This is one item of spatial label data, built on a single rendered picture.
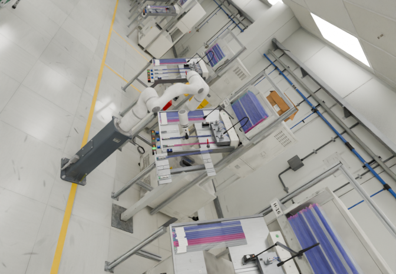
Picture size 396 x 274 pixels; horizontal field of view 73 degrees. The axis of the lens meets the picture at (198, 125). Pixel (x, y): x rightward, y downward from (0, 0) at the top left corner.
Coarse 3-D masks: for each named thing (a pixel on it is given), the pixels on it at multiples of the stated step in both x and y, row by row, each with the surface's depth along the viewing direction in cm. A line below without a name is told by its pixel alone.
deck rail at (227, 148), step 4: (208, 148) 260; (212, 148) 260; (216, 148) 261; (220, 148) 262; (224, 148) 263; (228, 148) 264; (232, 148) 265; (164, 152) 252; (176, 152) 254; (180, 152) 255; (184, 152) 256; (188, 152) 257; (192, 152) 258; (212, 152) 263; (216, 152) 264; (220, 152) 265; (224, 152) 266
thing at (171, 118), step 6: (162, 114) 301; (168, 114) 302; (174, 114) 302; (192, 114) 304; (198, 114) 305; (162, 120) 292; (168, 120) 293; (174, 120) 294; (192, 120) 295; (198, 120) 296; (204, 120) 297
